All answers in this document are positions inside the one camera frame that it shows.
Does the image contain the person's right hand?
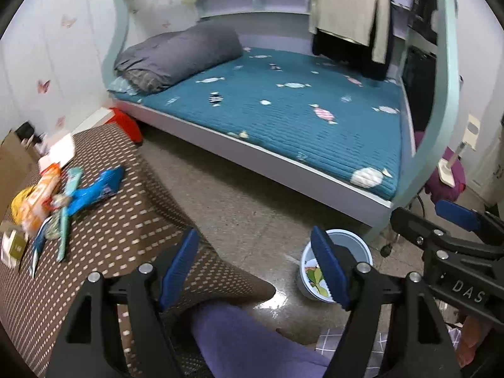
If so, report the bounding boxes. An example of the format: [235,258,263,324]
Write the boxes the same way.
[457,316,495,368]

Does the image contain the grey duvet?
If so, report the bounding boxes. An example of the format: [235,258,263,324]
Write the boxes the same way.
[114,20,245,94]

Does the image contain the cream desk lamp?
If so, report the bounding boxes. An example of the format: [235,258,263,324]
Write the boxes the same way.
[437,114,482,188]

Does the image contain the person's purple trouser leg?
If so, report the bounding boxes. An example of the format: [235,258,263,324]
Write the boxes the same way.
[191,303,332,378]

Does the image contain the black hanging garment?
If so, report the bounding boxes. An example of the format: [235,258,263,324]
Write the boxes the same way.
[313,27,394,82]

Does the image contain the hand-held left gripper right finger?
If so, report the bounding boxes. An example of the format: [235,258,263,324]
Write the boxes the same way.
[310,226,462,378]

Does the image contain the cream sweater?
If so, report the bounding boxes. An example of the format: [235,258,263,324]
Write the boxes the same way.
[308,0,393,64]

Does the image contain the teal bunk bed frame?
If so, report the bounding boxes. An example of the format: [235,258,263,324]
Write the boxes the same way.
[100,0,462,242]

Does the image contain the lilac wall shelf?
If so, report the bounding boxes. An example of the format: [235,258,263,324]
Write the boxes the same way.
[195,0,312,19]

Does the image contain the grey checkered slipper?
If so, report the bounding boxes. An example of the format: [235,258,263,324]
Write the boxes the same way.
[315,325,394,378]

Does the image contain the yellow packet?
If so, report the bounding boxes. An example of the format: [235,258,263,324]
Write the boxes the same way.
[11,187,40,225]

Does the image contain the cardboard box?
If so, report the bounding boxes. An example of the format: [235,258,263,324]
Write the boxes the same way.
[0,128,41,221]

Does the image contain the light blue plastic bin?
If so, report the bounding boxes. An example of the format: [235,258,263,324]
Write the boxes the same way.
[298,229,374,304]

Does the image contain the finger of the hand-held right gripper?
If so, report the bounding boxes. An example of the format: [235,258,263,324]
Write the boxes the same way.
[435,200,504,242]
[390,207,448,250]

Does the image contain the red stool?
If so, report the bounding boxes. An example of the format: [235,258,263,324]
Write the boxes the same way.
[108,107,143,145]

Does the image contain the white green carton box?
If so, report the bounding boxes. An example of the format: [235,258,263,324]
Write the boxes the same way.
[0,226,28,271]

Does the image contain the blue white wrapper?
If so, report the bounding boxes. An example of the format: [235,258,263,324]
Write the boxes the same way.
[29,216,53,278]

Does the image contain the blue quilted mattress cover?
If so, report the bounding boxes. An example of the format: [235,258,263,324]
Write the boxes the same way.
[108,45,412,201]

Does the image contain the teal wrapper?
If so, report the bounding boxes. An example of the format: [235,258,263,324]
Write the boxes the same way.
[56,167,84,263]

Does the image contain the green leaf bunch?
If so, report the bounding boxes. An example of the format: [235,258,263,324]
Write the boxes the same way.
[305,266,335,297]

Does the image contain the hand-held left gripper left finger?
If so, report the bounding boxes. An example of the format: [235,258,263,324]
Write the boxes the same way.
[45,227,200,378]

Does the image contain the purple stool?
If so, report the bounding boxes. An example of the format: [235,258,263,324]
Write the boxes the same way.
[413,132,467,205]

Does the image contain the white red booklet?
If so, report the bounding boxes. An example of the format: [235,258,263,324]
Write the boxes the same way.
[38,134,76,167]

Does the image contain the blue checkered pillow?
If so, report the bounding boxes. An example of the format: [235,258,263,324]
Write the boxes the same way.
[108,76,139,96]

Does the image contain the orange snack packet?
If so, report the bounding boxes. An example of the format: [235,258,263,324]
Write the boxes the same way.
[21,165,64,234]

